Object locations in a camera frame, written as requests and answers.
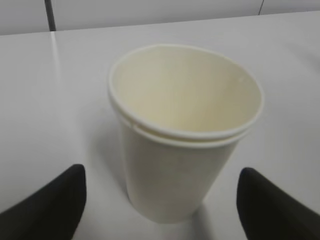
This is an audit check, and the white paper cup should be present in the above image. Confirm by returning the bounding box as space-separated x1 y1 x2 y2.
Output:
107 44 265 224

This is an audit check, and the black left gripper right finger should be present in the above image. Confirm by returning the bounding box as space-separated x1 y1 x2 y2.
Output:
236 167 320 240

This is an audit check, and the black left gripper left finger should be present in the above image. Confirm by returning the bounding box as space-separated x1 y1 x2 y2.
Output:
0 164 87 240

